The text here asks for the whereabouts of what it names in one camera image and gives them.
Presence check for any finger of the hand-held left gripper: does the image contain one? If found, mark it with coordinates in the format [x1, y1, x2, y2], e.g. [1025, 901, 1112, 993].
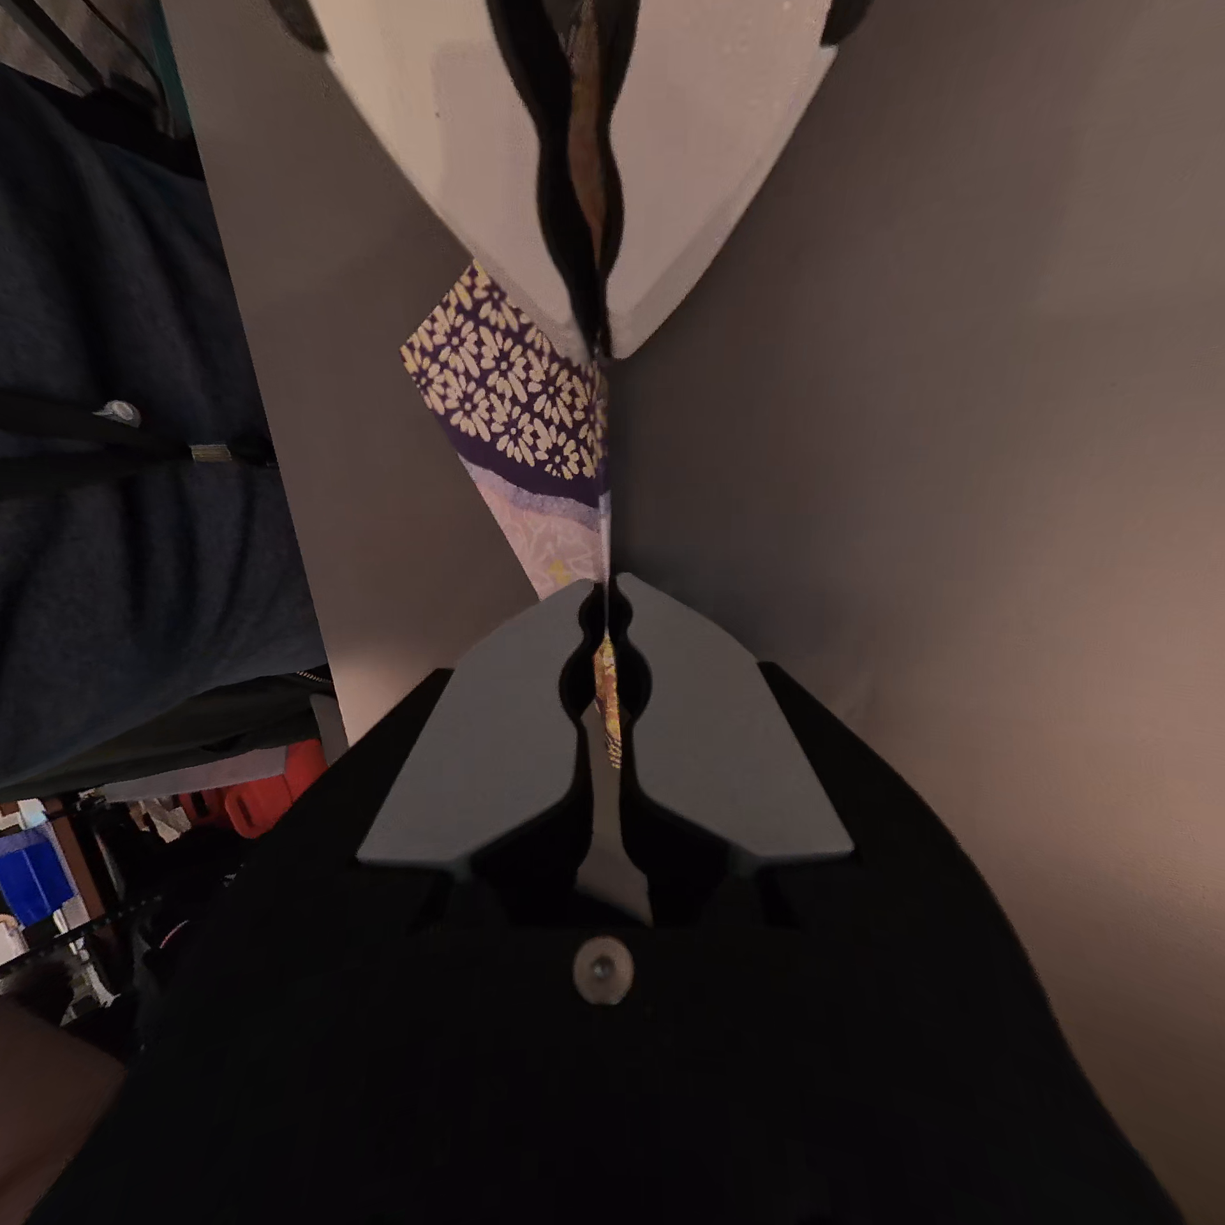
[310, 0, 602, 355]
[598, 0, 840, 360]

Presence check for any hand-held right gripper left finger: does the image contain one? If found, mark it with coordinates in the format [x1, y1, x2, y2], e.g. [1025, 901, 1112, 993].
[357, 575, 609, 883]

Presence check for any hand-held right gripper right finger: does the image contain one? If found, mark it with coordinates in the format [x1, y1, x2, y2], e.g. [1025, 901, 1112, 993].
[611, 571, 857, 883]

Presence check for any patterned origami paper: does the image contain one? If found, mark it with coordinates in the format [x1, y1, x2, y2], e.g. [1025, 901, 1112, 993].
[399, 0, 628, 771]

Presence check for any red plastic object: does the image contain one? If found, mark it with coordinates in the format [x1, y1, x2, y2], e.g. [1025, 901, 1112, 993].
[213, 739, 325, 839]

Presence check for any person's dark blue clothing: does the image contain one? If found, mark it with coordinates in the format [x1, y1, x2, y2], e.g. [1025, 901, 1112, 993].
[0, 56, 331, 796]

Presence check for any blue storage bin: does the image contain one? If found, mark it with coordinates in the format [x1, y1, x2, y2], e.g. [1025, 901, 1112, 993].
[0, 825, 80, 931]

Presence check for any black strap with metal clips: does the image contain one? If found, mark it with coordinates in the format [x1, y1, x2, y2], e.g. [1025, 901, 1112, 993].
[0, 387, 281, 479]

